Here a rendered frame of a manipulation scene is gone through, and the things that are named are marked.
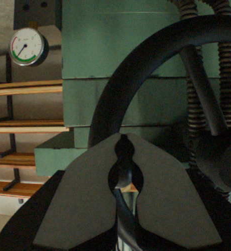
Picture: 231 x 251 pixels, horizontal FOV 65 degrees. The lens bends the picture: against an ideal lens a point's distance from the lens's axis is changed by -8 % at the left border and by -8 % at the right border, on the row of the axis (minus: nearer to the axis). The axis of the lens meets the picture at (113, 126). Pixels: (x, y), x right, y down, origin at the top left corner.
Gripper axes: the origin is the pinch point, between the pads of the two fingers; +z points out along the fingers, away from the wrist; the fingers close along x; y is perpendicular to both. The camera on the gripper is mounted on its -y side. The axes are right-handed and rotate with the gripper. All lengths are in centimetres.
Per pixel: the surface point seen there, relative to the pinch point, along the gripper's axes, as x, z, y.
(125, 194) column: 1, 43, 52
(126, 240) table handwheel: 0.3, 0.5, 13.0
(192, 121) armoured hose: 9.0, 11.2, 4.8
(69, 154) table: -10.1, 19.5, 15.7
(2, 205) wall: -210, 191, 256
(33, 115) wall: -130, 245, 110
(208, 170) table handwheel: 8.0, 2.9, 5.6
